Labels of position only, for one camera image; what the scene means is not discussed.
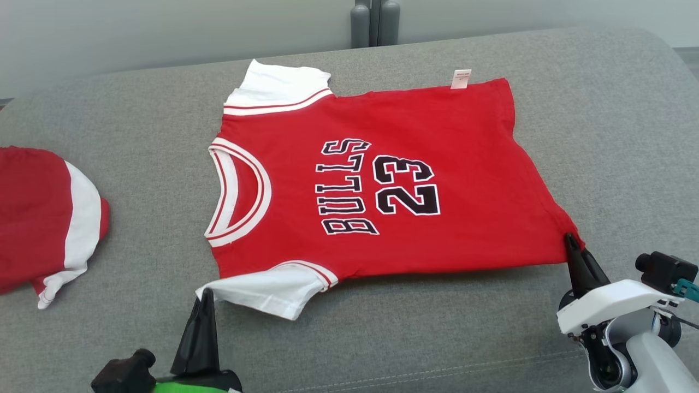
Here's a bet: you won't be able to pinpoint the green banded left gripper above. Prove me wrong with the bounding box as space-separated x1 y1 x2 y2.
150 288 244 393

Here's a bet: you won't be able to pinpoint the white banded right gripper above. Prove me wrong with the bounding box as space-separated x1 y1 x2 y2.
557 233 683 335

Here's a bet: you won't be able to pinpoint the red Bulls 23 jersey shirt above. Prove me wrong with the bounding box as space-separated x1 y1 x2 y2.
196 59 585 321

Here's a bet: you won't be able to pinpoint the red shorts with white stripe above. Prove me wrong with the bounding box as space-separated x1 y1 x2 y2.
0 146 110 310

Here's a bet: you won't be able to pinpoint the grey double metal partition post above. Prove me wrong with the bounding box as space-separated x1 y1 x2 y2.
349 0 401 49

